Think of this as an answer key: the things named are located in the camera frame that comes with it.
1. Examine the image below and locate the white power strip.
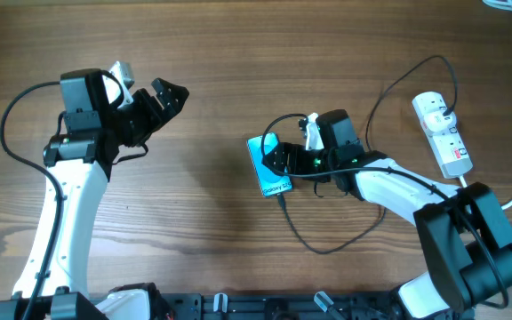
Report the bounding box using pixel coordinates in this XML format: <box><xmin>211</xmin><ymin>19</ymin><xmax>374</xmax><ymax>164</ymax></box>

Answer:
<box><xmin>412</xmin><ymin>92</ymin><xmax>473</xmax><ymax>179</ymax></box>

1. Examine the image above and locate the white charger plug adapter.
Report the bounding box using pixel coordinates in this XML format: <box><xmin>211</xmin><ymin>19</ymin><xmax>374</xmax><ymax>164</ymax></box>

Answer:
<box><xmin>420</xmin><ymin>110</ymin><xmax>457</xmax><ymax>136</ymax></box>

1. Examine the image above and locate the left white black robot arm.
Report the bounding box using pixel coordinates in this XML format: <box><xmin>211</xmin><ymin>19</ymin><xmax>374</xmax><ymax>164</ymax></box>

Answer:
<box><xmin>0</xmin><ymin>62</ymin><xmax>189</xmax><ymax>319</ymax></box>

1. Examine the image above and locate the blue Galaxy smartphone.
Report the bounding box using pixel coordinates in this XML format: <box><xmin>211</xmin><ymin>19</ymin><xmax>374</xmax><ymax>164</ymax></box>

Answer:
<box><xmin>247</xmin><ymin>136</ymin><xmax>292</xmax><ymax>197</ymax></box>

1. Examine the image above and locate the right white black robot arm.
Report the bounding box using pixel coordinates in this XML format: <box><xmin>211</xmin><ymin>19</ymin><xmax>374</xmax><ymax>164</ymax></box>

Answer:
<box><xmin>261</xmin><ymin>109</ymin><xmax>512</xmax><ymax>319</ymax></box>

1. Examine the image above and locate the black mounting rail base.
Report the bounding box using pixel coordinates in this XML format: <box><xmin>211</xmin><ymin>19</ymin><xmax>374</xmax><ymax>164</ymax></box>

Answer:
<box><xmin>91</xmin><ymin>291</ymin><xmax>461</xmax><ymax>320</ymax></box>

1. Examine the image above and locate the black USB charger cable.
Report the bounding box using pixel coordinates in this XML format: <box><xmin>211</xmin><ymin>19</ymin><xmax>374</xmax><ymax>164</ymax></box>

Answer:
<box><xmin>276</xmin><ymin>55</ymin><xmax>460</xmax><ymax>255</ymax></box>

